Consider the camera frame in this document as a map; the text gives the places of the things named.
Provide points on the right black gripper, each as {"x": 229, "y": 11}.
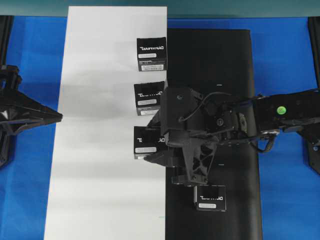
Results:
{"x": 192, "y": 153}

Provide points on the black dynamixel box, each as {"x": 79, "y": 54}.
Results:
{"x": 210, "y": 198}
{"x": 147, "y": 97}
{"x": 147, "y": 141}
{"x": 151, "y": 54}

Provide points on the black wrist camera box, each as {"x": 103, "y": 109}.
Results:
{"x": 176, "y": 103}

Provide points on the black base board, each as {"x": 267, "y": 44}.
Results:
{"x": 215, "y": 60}

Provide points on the white base board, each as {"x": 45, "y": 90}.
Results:
{"x": 100, "y": 150}

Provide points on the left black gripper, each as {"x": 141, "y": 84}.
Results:
{"x": 18, "y": 112}

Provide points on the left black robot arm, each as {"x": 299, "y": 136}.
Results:
{"x": 6, "y": 24}

